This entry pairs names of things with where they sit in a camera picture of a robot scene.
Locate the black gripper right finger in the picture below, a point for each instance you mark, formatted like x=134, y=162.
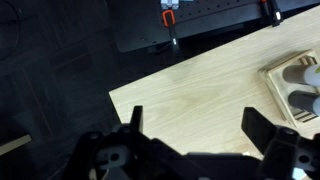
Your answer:
x=256, y=125

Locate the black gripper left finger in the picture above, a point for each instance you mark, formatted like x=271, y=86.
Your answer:
x=136, y=116

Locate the wooden slatted crate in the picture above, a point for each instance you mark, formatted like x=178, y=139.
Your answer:
x=275, y=78

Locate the squeeze bottle dark sauce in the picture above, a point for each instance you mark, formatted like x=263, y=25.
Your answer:
x=303, y=100

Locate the squeeze bottle brown sauce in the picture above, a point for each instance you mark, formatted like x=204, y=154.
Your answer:
x=300, y=74

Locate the orange black clamp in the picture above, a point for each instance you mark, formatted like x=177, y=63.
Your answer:
x=274, y=11
x=170, y=25

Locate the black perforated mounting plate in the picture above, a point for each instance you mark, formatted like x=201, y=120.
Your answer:
x=206, y=16

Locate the light wooden board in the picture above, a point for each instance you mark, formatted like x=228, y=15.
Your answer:
x=13, y=145

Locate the silver metal bracket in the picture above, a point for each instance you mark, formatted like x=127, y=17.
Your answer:
x=169, y=4

